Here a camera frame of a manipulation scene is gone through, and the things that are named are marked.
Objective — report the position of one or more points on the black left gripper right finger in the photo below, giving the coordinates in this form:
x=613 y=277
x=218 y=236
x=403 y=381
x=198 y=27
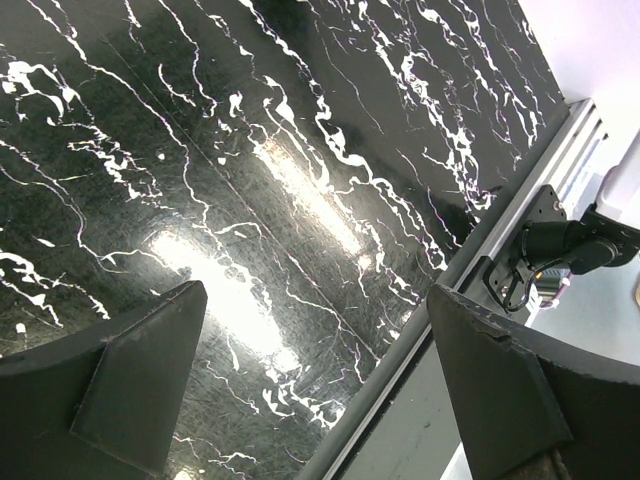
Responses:
x=529 y=406

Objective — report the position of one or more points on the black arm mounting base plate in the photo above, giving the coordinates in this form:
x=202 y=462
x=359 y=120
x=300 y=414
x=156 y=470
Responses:
x=534 y=246

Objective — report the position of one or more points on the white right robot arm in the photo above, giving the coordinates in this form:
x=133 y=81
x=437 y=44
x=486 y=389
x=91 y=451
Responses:
x=593 y=240

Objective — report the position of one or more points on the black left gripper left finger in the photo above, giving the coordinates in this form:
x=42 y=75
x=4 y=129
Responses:
x=102 y=403

